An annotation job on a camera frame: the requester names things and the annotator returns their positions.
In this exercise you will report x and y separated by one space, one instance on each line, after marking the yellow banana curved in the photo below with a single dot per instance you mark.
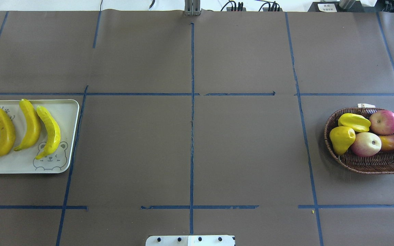
7 133

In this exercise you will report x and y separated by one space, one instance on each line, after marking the brown wicker basket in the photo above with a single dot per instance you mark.
380 163

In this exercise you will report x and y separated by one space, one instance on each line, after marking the black power strip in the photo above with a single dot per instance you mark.
267 6

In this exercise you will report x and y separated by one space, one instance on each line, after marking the cream bear serving tray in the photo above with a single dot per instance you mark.
66 114

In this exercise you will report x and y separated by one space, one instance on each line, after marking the yellow pear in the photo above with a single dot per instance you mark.
342 137

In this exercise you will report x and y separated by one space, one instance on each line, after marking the small yellow banana bunch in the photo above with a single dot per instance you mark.
355 121

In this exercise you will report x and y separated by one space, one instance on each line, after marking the pale green red apple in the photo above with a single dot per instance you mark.
366 144

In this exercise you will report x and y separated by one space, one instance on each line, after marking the aluminium frame post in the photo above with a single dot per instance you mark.
192 8

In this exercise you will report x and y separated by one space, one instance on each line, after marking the white pedestal column base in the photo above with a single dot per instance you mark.
191 240

